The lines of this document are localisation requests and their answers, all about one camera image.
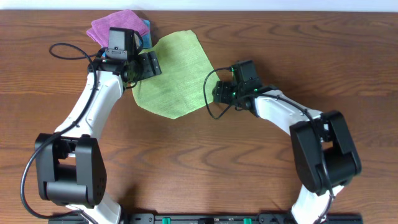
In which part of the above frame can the black cable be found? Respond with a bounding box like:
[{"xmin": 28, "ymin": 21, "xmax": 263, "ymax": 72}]
[
  {"xmin": 203, "ymin": 67, "xmax": 335, "ymax": 224},
  {"xmin": 20, "ymin": 42, "xmax": 103, "ymax": 220}
]

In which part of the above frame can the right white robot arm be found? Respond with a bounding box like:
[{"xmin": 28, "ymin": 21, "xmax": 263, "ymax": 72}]
[{"xmin": 212, "ymin": 81, "xmax": 362, "ymax": 223}]

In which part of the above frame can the right black cable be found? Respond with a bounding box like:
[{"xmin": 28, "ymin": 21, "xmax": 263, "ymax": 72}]
[{"xmin": 203, "ymin": 67, "xmax": 335, "ymax": 224}]

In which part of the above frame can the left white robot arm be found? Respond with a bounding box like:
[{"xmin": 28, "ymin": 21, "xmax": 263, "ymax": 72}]
[{"xmin": 35, "ymin": 50, "xmax": 162, "ymax": 223}]

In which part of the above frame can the light green microfiber cloth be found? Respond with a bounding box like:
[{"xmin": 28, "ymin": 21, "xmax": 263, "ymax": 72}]
[{"xmin": 132, "ymin": 30, "xmax": 220, "ymax": 119}]

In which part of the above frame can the left black cable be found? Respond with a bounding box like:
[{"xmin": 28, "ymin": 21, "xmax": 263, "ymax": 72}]
[{"xmin": 20, "ymin": 42, "xmax": 103, "ymax": 220}]

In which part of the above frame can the folded purple cloth on top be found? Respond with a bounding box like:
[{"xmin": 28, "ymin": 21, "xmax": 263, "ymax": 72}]
[{"xmin": 86, "ymin": 10, "xmax": 150, "ymax": 47}]

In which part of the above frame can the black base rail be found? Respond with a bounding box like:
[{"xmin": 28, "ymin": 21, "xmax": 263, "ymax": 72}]
[{"xmin": 48, "ymin": 212, "xmax": 364, "ymax": 224}]

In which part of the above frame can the folded blue cloth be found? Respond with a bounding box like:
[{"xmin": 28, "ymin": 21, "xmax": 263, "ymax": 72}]
[{"xmin": 142, "ymin": 19, "xmax": 152, "ymax": 49}]

